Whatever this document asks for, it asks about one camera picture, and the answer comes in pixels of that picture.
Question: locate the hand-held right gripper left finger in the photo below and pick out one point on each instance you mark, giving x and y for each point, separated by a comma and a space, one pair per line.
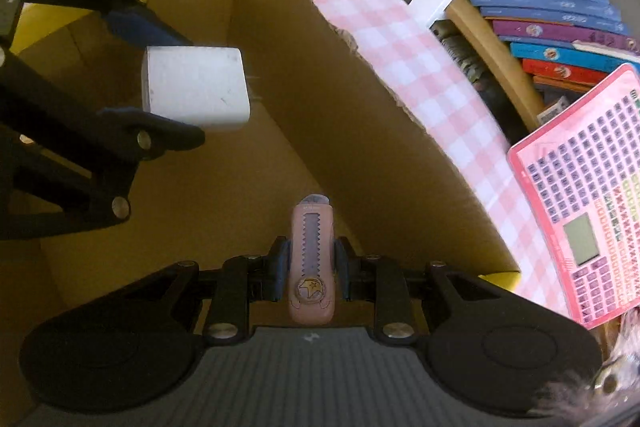
282, 259

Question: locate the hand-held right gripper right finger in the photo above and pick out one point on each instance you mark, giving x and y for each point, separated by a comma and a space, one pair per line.
342, 259

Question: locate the pink utility knife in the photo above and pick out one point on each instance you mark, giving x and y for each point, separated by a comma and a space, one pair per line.
311, 257

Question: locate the white charger block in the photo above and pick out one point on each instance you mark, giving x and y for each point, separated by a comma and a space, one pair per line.
195, 87

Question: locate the cardboard box with yellow rim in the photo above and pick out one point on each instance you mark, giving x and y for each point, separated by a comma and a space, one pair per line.
325, 107

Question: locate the pink checkered tablecloth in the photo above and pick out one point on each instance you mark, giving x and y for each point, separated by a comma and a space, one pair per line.
430, 72

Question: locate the dark patterned pile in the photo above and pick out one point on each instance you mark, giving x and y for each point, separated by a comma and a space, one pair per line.
460, 54

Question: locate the pink learning tablet toy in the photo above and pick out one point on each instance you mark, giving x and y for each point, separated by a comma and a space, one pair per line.
590, 187

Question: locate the small printed box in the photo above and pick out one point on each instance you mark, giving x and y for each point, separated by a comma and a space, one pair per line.
554, 111

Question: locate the row of colourful books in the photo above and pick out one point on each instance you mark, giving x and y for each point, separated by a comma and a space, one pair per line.
545, 7

